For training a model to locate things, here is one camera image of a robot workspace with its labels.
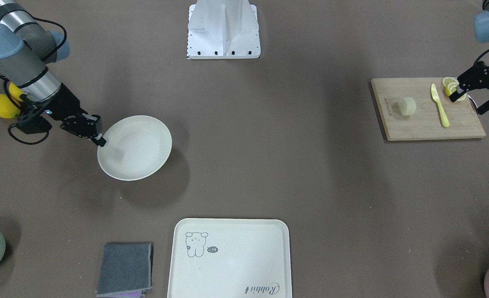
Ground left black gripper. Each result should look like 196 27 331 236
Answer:
449 62 489 115

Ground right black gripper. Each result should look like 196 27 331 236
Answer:
47 84 106 147

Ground cream round plate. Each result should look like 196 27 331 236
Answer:
97 115 172 181

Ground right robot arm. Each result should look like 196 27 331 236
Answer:
0 0 106 147

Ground pale white bun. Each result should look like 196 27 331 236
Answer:
397 97 417 116

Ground cream rabbit serving tray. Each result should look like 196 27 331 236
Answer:
167 218 292 298

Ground lemon slices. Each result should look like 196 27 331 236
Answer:
442 76 459 97

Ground yellow plastic knife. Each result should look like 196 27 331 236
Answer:
430 84 450 127

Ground bamboo cutting board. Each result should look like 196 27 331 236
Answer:
371 77 486 141

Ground yellow lemon lower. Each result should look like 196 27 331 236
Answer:
8 82 23 102

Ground yellow lemon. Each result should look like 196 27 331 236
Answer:
0 94 21 119
8 82 23 102

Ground yellow lemon upper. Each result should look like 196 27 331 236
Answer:
0 94 21 119

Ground folded grey cloth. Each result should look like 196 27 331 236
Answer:
96 242 153 298

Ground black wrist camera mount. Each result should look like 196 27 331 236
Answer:
7 104 53 145

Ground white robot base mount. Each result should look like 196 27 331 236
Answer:
186 0 261 59

